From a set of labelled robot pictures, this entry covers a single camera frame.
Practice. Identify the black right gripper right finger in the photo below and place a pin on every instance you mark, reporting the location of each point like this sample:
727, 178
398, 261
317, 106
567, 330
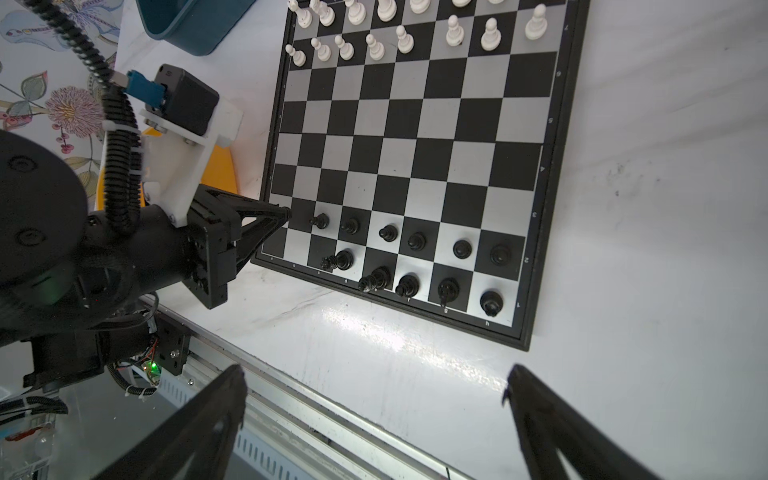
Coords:
550, 430

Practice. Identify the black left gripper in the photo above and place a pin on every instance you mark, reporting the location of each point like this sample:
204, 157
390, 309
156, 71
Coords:
224, 232

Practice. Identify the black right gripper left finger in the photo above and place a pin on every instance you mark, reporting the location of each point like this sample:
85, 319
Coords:
197, 440

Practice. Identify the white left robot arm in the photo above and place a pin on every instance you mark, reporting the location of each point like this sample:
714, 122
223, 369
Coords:
64, 268

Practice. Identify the yellow plastic tray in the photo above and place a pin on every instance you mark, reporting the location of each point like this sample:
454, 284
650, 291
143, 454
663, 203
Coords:
219, 173

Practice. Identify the black and silver chessboard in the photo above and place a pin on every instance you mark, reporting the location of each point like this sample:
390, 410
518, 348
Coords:
418, 145

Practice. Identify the teal plastic tray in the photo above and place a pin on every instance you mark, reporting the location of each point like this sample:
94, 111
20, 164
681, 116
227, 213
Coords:
195, 26

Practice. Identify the aluminium front rail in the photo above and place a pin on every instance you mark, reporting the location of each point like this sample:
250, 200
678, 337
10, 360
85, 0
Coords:
290, 431

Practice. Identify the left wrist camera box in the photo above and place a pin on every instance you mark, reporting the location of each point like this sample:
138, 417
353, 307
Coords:
175, 95

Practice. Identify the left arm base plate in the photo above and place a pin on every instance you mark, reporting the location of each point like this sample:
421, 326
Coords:
67, 358

